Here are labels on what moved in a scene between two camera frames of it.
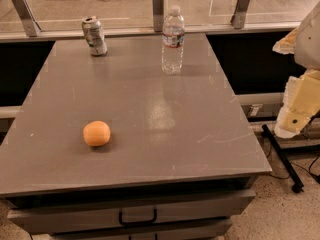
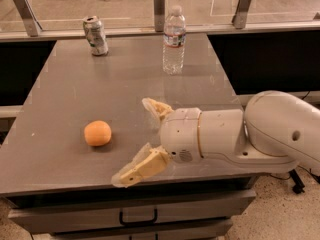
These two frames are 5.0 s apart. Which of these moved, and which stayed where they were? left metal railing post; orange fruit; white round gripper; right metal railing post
Moved: white round gripper
Stayed: left metal railing post; orange fruit; right metal railing post
